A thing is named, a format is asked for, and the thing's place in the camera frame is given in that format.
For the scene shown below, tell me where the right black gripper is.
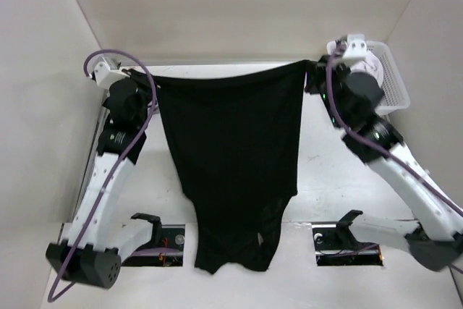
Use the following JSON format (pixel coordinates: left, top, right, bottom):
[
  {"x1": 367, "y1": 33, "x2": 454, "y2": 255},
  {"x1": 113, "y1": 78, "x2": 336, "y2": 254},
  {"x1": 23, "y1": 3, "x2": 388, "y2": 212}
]
[{"x1": 305, "y1": 54, "x2": 353, "y2": 128}]

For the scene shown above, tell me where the black tank top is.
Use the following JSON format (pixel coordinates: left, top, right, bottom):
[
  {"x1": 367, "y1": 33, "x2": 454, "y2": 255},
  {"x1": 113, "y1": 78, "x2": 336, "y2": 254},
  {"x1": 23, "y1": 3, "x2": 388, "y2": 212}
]
[{"x1": 144, "y1": 59, "x2": 319, "y2": 276}]

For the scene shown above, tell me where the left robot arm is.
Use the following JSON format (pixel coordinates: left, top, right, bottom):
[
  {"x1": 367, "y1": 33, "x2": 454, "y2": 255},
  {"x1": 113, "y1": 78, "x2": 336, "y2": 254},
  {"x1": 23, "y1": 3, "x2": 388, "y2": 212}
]
[{"x1": 46, "y1": 69, "x2": 162, "y2": 289}]

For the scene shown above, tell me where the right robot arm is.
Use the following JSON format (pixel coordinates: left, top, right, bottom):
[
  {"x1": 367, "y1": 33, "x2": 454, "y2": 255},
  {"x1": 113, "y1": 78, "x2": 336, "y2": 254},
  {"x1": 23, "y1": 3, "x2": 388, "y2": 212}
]
[{"x1": 305, "y1": 56, "x2": 462, "y2": 271}]

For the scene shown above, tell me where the white tank top in basket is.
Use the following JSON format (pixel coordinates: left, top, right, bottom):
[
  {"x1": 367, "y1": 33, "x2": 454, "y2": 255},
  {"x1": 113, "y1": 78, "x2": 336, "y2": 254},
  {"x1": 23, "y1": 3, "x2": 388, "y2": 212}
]
[{"x1": 350, "y1": 51, "x2": 384, "y2": 88}]

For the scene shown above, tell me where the white plastic basket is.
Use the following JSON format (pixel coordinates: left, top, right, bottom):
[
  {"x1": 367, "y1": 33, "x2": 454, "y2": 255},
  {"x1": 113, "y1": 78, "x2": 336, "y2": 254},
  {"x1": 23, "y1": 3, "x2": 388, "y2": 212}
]
[{"x1": 326, "y1": 39, "x2": 412, "y2": 114}]

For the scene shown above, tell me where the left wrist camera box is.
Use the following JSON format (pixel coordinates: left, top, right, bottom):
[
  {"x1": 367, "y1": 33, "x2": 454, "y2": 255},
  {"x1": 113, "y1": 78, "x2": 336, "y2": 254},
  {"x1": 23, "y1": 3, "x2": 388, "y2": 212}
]
[{"x1": 91, "y1": 56, "x2": 128, "y2": 90}]

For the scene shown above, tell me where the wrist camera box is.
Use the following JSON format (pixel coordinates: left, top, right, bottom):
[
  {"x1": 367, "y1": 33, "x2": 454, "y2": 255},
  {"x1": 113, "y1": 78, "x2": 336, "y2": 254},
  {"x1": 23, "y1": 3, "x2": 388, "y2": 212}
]
[
  {"x1": 91, "y1": 56, "x2": 128, "y2": 90},
  {"x1": 334, "y1": 34, "x2": 368, "y2": 67}
]

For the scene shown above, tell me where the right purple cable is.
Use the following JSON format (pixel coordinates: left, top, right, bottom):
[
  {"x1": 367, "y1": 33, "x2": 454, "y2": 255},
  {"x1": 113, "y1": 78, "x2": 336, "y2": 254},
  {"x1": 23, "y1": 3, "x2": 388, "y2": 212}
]
[{"x1": 325, "y1": 44, "x2": 463, "y2": 274}]

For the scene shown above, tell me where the purple cable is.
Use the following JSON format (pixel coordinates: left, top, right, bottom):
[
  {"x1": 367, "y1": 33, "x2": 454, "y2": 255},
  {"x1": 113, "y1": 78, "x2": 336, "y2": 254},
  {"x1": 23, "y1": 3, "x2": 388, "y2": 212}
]
[
  {"x1": 46, "y1": 48, "x2": 182, "y2": 303},
  {"x1": 325, "y1": 44, "x2": 463, "y2": 274}
]

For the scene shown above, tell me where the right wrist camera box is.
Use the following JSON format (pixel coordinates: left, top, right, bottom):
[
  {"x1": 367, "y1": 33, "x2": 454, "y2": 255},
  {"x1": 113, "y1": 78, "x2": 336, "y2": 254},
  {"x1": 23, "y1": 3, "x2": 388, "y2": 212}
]
[{"x1": 334, "y1": 34, "x2": 368, "y2": 67}]

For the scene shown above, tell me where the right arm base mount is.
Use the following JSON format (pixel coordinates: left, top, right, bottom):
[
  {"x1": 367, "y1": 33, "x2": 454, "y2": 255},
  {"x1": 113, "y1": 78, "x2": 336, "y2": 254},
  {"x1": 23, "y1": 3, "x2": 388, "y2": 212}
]
[{"x1": 312, "y1": 224, "x2": 383, "y2": 266}]

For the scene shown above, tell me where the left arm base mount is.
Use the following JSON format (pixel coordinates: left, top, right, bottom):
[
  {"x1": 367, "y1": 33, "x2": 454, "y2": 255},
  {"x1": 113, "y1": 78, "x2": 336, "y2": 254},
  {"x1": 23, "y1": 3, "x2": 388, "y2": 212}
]
[{"x1": 122, "y1": 225, "x2": 186, "y2": 268}]

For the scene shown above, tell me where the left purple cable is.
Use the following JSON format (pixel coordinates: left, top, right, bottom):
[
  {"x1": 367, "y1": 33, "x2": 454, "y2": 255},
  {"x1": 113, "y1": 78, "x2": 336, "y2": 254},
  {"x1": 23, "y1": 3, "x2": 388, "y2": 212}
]
[{"x1": 46, "y1": 48, "x2": 182, "y2": 303}]

